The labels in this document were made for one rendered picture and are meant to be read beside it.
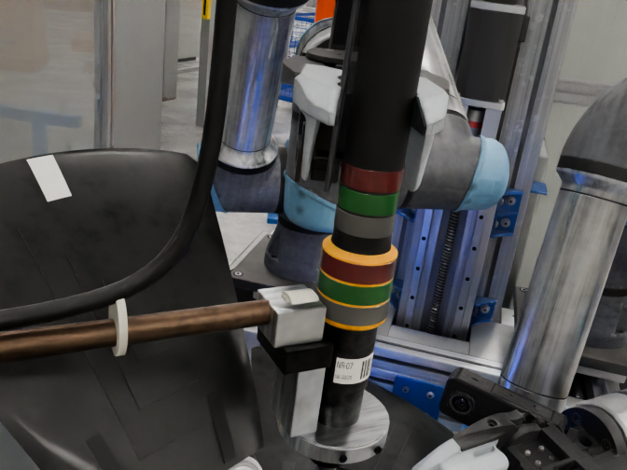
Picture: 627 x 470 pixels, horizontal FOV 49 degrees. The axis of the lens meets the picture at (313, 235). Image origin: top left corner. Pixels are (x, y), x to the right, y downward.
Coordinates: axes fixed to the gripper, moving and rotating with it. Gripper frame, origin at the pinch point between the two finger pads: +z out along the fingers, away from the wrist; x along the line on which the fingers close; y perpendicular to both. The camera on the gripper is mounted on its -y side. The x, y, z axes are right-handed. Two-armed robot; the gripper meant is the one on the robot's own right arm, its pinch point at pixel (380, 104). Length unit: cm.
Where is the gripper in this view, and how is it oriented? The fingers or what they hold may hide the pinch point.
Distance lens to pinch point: 35.3
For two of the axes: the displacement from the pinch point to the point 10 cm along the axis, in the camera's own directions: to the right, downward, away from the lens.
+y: -1.2, 9.2, 3.7
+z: 0.3, 3.7, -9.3
